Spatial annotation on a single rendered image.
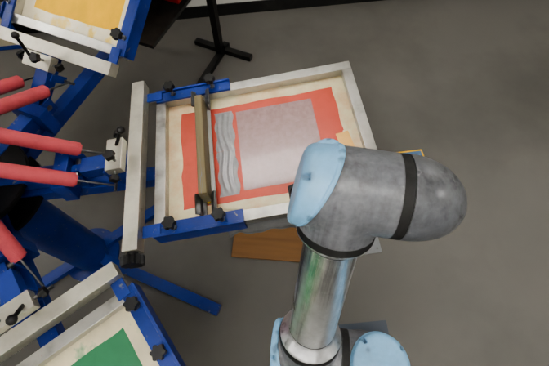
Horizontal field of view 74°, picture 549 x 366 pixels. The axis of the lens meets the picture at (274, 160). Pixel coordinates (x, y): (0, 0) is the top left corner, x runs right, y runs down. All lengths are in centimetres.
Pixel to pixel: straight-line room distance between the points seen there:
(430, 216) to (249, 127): 101
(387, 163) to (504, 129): 266
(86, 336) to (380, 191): 110
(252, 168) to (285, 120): 23
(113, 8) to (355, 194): 141
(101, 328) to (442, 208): 111
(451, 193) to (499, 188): 234
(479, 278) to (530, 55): 198
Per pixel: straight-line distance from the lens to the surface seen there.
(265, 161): 131
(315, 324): 66
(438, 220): 48
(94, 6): 175
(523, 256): 271
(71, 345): 138
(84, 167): 145
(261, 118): 141
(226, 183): 130
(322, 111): 141
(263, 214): 120
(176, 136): 146
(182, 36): 333
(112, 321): 134
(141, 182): 133
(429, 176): 48
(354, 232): 48
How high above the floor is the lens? 219
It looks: 61 degrees down
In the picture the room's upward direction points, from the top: straight up
